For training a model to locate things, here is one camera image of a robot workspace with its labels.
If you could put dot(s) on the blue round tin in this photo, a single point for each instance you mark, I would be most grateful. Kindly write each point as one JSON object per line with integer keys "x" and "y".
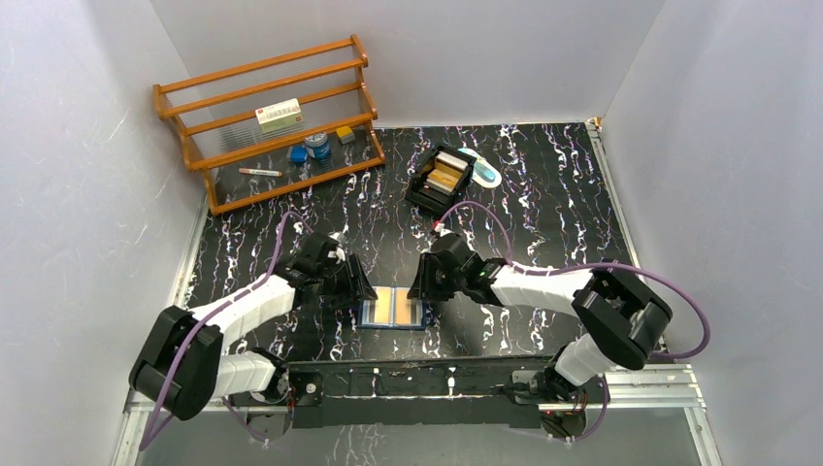
{"x": 318, "y": 146}

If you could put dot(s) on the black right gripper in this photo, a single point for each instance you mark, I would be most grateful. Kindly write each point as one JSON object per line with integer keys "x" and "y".
{"x": 423, "y": 286}

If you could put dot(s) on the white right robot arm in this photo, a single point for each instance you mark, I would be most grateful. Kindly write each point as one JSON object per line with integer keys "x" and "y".
{"x": 623, "y": 317}

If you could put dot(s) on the gold credit card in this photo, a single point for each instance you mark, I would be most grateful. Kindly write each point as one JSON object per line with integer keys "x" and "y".
{"x": 404, "y": 309}
{"x": 383, "y": 306}

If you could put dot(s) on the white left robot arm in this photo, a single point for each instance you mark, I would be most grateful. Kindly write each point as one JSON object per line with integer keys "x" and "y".
{"x": 185, "y": 363}

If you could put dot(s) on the white green small box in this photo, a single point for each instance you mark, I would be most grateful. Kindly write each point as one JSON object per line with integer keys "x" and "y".
{"x": 278, "y": 116}

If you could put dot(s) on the orange wooden shelf rack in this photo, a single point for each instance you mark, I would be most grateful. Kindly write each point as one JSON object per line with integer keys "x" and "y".
{"x": 213, "y": 117}

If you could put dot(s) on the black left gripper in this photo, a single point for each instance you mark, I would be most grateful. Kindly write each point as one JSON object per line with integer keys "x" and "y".
{"x": 344, "y": 279}

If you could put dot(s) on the orange white marker pen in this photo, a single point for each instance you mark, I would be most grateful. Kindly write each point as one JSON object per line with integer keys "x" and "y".
{"x": 261, "y": 172}

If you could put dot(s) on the teal oval blister pack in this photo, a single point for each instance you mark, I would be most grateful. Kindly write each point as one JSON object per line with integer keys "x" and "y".
{"x": 484, "y": 174}

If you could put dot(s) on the yellow grey small block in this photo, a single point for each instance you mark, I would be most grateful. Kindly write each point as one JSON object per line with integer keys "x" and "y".
{"x": 345, "y": 135}

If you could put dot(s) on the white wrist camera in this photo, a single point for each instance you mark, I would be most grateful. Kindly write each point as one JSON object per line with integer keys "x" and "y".
{"x": 337, "y": 251}
{"x": 439, "y": 229}

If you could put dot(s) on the blue small cap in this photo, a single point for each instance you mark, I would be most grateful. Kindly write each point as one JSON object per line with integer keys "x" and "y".
{"x": 297, "y": 154}

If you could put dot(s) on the blue leather card holder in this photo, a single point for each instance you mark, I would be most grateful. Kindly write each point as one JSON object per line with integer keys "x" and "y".
{"x": 366, "y": 313}

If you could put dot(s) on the white card stack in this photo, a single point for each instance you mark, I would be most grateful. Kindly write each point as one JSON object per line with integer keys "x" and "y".
{"x": 447, "y": 159}

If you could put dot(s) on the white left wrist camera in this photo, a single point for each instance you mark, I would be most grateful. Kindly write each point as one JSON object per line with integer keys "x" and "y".
{"x": 337, "y": 251}

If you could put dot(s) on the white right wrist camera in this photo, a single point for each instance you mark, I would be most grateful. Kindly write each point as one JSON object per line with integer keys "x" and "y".
{"x": 439, "y": 229}

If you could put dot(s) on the black card box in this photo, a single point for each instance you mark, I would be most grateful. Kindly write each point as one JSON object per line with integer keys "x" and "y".
{"x": 431, "y": 200}

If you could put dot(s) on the gold card in box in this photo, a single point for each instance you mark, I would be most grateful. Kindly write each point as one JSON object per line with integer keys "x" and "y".
{"x": 443, "y": 178}

